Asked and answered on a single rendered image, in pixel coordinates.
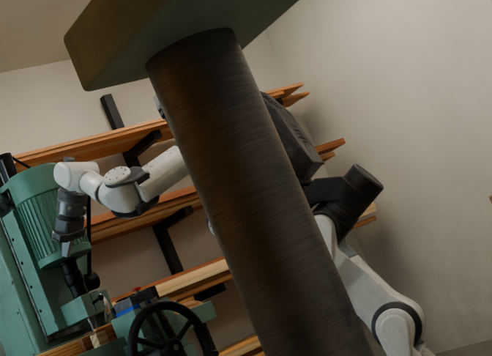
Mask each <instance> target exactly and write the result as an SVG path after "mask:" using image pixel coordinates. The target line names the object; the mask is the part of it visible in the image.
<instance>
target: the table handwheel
mask: <svg viewBox="0 0 492 356"><path fill-rule="evenodd" d="M162 310H169V311H175V312H177V313H179V314H181V315H183V316H184V317H185V318H186V319H188V320H187V322H186V324H185V325H184V327H183V328H182V330H181V331H180V332H179V334H178V335H177V337H175V338H170V339H168V340H166V341H163V342H162V343H157V342H154V341H150V340H146V339H144V338H140V337H138V334H139V331H140V329H141V325H142V324H143V323H144V321H145V320H146V318H147V317H148V316H150V315H151V314H153V313H154V312H156V311H162ZM191 325H193V326H194V328H195V329H196V330H197V332H198V334H199V337H200V339H201V343H202V347H203V354H204V355H205V354H206V353H208V352H211V351H212V344H211V341H210V337H209V334H208V332H207V330H206V328H205V326H204V324H203V322H202V321H201V320H200V319H199V318H198V316H197V315H196V314H195V313H194V312H193V311H191V310H190V309H189V308H188V307H186V306H185V305H182V304H180V303H177V302H174V301H169V300H161V301H157V302H154V303H151V304H149V305H147V306H146V307H144V308H143V309H142V310H141V311H140V312H139V313H138V314H137V316H136V317H135V318H134V320H133V323H132V324H131V326H130V331H129V334H128V340H127V349H128V355H129V356H182V354H183V351H184V348H183V345H182V342H181V340H182V338H183V336H184V335H185V333H186V332H187V330H188V329H189V327H190V326H191ZM138 343H139V344H143V345H147V346H151V347H154V348H156V349H154V350H152V351H150V352H147V353H145V354H142V355H138Z"/></svg>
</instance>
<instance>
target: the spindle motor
mask: <svg viewBox="0 0 492 356"><path fill-rule="evenodd" d="M55 165H56V163H44V164H41V165H38V166H34V167H31V168H28V169H26V170H24V171H22V172H20V173H18V174H16V175H15V176H13V177H11V178H10V179H9V181H8V188H9V190H10V193H11V195H12V198H13V201H14V203H15V206H16V208H17V210H18V214H19V215H20V219H21V221H22V223H23V227H24V229H25V231H26V234H27V236H28V238H29V242H30V244H31V247H32V249H33V251H34V255H35V256H36V259H37V262H38V265H39V267H40V269H41V270H49V269H52V268H55V267H59V263H61V262H63V261H65V260H68V259H71V258H74V257H76V259H79V258H81V257H82V256H85V255H86V254H87V253H88V252H89V251H91V250H92V246H91V244H90V242H89V239H88V237H87V235H86V232H85V235H84V237H80V238H78V239H76V240H74V242H73V245H72V251H71V254H70V256H69V257H64V256H62V242H57V241H54V240H52V239H51V238H52V231H53V230H55V225H56V217H59V215H60V214H59V213H58V212H57V211H56V205H57V198H58V192H59V188H60V186H61V185H59V184H58V183H57V182H56V181H55V179H54V175H53V171H54V167H55Z"/></svg>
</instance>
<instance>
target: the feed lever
mask: <svg viewBox="0 0 492 356"><path fill-rule="evenodd" d="M86 227H87V237H88V239H89V242H90V244H91V245H92V243H91V196H89V195H88V201H87V208H86ZM83 276H84V279H85V281H84V283H85V284H86V288H87V290H88V293H89V292H90V291H92V290H94V289H98V288H99V287H100V278H99V276H98V274H97V273H95V272H92V251H89V252H88V253H87V274H85V275H83ZM88 293H87V294H88Z"/></svg>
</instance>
